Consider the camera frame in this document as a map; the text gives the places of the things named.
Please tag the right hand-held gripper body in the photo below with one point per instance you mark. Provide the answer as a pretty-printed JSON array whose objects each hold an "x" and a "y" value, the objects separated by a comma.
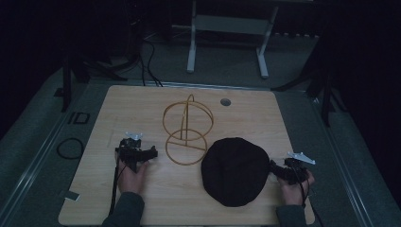
[{"x": 294, "y": 171}]

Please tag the white metal desk frame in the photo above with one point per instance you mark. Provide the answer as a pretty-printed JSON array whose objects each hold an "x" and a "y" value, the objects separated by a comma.
[{"x": 227, "y": 24}]

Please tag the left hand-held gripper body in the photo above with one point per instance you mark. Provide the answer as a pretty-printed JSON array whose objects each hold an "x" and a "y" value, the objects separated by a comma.
[{"x": 130, "y": 152}]

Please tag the black hat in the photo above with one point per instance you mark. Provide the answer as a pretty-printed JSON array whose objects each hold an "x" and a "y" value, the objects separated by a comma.
[{"x": 235, "y": 171}]

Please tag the black tripod stand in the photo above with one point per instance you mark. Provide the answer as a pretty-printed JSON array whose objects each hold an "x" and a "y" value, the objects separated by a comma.
[
  {"x": 326, "y": 101},
  {"x": 66, "y": 91}
]

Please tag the person's left hand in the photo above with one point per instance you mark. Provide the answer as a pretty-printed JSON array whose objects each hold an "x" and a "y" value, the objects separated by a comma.
[{"x": 130, "y": 181}]

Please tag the person's right hand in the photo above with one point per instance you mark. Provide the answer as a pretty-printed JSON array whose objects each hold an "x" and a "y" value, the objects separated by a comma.
[{"x": 293, "y": 194}]

